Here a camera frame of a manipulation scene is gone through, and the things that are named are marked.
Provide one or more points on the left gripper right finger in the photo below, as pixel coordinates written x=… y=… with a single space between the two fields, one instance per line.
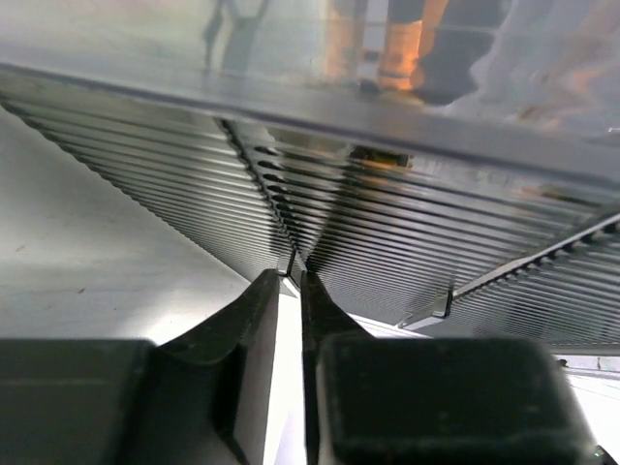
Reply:
x=372 y=400

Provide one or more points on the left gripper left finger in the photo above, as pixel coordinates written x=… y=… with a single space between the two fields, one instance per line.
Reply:
x=201 y=398

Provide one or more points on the clear plastic drawer cabinet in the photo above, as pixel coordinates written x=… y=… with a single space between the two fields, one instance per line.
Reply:
x=484 y=203

